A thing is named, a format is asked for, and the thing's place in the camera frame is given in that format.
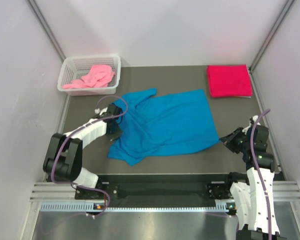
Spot slotted grey cable duct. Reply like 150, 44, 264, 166
40, 202, 237, 213

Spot blue t shirt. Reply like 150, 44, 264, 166
107, 88, 219, 166

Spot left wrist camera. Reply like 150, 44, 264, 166
94, 107, 108, 116

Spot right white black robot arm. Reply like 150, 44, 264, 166
207, 122, 284, 240

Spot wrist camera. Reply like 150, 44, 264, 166
249, 115, 259, 127
94, 107, 108, 116

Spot folded red t shirt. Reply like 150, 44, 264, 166
206, 65, 253, 98

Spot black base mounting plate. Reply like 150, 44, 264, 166
74, 173, 232, 208

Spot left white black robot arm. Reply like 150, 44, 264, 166
43, 104, 124, 201

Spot white plastic basket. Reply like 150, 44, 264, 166
57, 54, 122, 96

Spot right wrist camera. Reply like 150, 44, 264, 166
249, 115, 259, 127

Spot pink t shirt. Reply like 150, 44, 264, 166
62, 65, 116, 89

